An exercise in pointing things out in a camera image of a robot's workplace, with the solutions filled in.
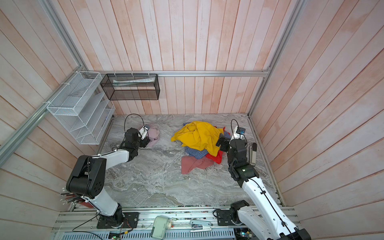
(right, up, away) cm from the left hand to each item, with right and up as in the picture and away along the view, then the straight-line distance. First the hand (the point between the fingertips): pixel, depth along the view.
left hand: (139, 133), depth 96 cm
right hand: (+53, 0, -19) cm, 57 cm away
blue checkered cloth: (+39, -12, -5) cm, 41 cm away
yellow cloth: (+38, -1, -7) cm, 39 cm away
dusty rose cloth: (+33, -19, -2) cm, 38 cm away
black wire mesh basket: (-9, +33, +8) cm, 35 cm away
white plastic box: (+19, -43, -29) cm, 56 cm away
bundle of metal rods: (-24, -30, -26) cm, 46 cm away
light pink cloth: (+8, -1, +6) cm, 10 cm away
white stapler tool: (+38, -44, -25) cm, 64 cm away
